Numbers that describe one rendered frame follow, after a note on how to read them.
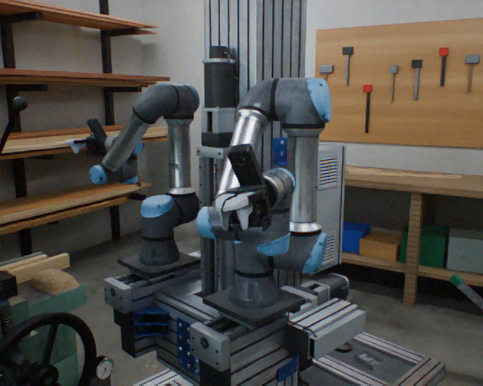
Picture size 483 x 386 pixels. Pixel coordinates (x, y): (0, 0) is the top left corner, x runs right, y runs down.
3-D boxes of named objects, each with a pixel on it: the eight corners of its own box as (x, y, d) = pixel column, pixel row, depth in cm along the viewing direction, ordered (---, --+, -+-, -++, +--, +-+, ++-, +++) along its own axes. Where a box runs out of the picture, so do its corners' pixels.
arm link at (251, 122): (238, 69, 134) (188, 224, 111) (276, 68, 130) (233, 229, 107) (248, 98, 143) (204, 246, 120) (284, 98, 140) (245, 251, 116)
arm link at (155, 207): (134, 234, 177) (133, 198, 174) (159, 227, 188) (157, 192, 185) (159, 240, 170) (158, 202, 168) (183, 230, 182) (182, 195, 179)
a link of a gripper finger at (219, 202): (225, 237, 81) (244, 224, 90) (221, 203, 80) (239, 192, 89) (208, 238, 82) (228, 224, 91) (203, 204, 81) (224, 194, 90)
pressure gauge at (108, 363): (97, 390, 135) (96, 364, 133) (89, 385, 137) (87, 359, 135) (115, 379, 140) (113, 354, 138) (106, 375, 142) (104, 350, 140)
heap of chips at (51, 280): (54, 294, 128) (53, 281, 127) (24, 282, 136) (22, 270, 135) (82, 283, 135) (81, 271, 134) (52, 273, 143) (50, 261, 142)
